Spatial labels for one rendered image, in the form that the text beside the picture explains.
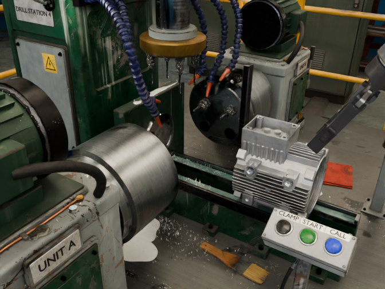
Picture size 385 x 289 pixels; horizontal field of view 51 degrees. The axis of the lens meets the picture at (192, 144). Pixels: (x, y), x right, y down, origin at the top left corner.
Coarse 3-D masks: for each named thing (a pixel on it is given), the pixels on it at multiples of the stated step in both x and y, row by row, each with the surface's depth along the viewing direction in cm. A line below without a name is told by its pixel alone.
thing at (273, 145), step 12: (252, 120) 107; (264, 120) 110; (276, 120) 108; (252, 132) 102; (264, 132) 105; (276, 132) 104; (288, 132) 107; (252, 144) 103; (264, 144) 101; (276, 144) 100; (288, 144) 100; (252, 156) 104; (264, 156) 103; (276, 156) 101
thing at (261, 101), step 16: (240, 64) 143; (224, 80) 131; (240, 80) 132; (256, 80) 137; (192, 96) 141; (208, 96) 137; (224, 96) 133; (240, 96) 130; (256, 96) 133; (272, 96) 142; (192, 112) 143; (208, 112) 139; (224, 112) 133; (256, 112) 133; (208, 128) 141; (224, 128) 138
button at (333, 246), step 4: (328, 240) 77; (332, 240) 77; (336, 240) 77; (328, 244) 77; (332, 244) 77; (336, 244) 77; (340, 244) 76; (328, 248) 77; (332, 248) 76; (336, 248) 76; (340, 248) 76; (332, 252) 76; (336, 252) 76
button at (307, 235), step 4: (304, 232) 79; (308, 232) 79; (312, 232) 79; (300, 236) 79; (304, 236) 79; (308, 236) 79; (312, 236) 79; (304, 240) 79; (308, 240) 78; (312, 240) 78
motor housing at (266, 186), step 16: (304, 144) 104; (240, 160) 105; (288, 160) 101; (304, 160) 99; (320, 160) 100; (240, 176) 104; (256, 176) 102; (272, 176) 100; (320, 176) 111; (240, 192) 107; (256, 192) 104; (272, 192) 101; (288, 192) 99; (304, 192) 96; (272, 208) 108; (304, 208) 98
